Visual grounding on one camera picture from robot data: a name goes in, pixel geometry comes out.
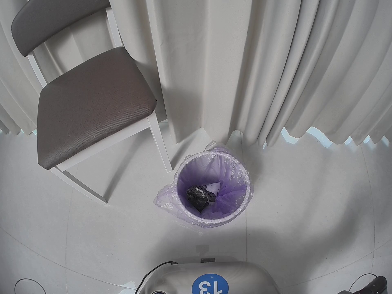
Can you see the white curtain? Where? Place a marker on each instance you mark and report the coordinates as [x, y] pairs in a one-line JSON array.
[[245, 57]]

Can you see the grey padded white chair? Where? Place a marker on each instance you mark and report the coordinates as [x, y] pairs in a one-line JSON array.
[[92, 109]]

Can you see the black plastic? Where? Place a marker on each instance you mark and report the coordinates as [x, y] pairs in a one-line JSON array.
[[199, 196]]

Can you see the purple plastic bag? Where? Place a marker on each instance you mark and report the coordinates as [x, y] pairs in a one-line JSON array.
[[165, 197]]

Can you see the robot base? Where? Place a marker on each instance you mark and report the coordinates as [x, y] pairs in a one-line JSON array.
[[245, 277]]

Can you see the white trash bin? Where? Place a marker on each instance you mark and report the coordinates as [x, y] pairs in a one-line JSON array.
[[220, 222]]

